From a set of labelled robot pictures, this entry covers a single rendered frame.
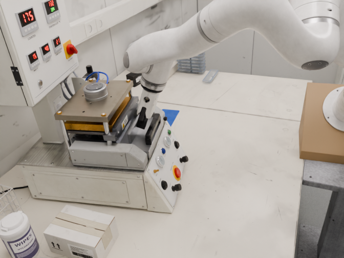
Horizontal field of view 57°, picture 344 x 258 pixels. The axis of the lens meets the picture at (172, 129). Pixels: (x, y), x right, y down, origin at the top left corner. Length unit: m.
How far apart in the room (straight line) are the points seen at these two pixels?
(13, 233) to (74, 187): 0.26
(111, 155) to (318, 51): 0.66
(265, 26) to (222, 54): 2.89
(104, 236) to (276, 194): 0.62
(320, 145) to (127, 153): 0.78
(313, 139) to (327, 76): 2.20
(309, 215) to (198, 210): 1.21
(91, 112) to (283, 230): 0.71
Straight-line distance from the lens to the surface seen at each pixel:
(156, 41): 0.87
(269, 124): 1.61
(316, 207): 2.31
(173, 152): 1.26
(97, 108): 1.05
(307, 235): 2.12
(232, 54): 3.58
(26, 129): 1.59
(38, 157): 1.22
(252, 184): 1.26
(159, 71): 0.98
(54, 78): 1.15
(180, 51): 0.85
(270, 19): 0.71
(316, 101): 1.45
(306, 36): 0.71
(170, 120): 1.63
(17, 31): 1.01
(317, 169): 1.38
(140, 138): 1.12
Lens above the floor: 1.59
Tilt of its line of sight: 33 degrees down
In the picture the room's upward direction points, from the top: 4 degrees counter-clockwise
